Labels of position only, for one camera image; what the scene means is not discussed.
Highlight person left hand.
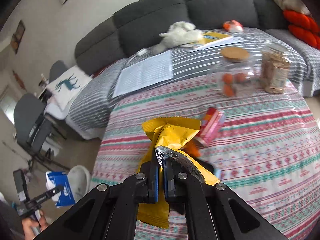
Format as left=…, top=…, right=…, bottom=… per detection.
left=22, top=210, right=49, bottom=240

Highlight blue white carton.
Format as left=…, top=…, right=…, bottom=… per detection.
left=46, top=171, right=75, bottom=208

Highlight glass jar with cork lid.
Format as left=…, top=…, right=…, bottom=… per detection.
left=217, top=47, right=257, bottom=98

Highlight white plush toy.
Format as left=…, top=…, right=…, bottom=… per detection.
left=152, top=21, right=203, bottom=55

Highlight red orange cushion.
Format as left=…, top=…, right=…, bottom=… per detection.
left=283, top=10, right=319, bottom=50

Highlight dark grey sofa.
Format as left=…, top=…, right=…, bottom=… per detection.
left=74, top=0, right=287, bottom=75

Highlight white deer print pillow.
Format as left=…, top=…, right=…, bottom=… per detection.
left=46, top=65, right=92, bottom=111

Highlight patterned red green tablecloth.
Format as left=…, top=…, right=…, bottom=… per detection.
left=91, top=77, right=319, bottom=239

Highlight small wall picture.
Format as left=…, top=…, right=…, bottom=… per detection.
left=10, top=20, right=25, bottom=54

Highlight white trash bin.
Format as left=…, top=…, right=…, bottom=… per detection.
left=67, top=165, right=91, bottom=202

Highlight beige blanket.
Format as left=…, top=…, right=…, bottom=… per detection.
left=273, top=0, right=310, bottom=15

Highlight white charger adapter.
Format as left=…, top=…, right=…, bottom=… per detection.
left=136, top=48, right=148, bottom=56

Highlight pink red snack box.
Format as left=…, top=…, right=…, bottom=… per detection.
left=195, top=107, right=225, bottom=147

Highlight grey chair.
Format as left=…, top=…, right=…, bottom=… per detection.
left=14, top=93, right=70, bottom=171
left=49, top=60, right=68, bottom=83

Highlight orange white snack packet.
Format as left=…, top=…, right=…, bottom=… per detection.
left=223, top=20, right=244, bottom=33

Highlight grey striped quilt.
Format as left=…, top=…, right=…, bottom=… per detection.
left=65, top=28, right=319, bottom=140

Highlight yellow booklet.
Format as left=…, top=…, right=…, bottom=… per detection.
left=199, top=31, right=229, bottom=45

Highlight white paper sheet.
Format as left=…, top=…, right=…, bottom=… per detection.
left=112, top=50, right=173, bottom=98

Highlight yellow foil snack wrapper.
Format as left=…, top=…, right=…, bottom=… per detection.
left=137, top=116, right=220, bottom=229

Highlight clear jar with crackers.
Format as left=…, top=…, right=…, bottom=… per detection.
left=260, top=42, right=291, bottom=94

